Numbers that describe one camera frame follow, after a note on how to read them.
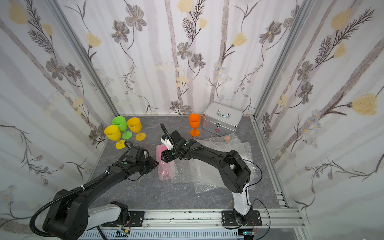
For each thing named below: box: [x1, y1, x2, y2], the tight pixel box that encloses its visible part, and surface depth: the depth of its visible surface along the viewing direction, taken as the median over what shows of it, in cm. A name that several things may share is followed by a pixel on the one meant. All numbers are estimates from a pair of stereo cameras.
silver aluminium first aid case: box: [202, 101, 244, 137], surface depth 103 cm
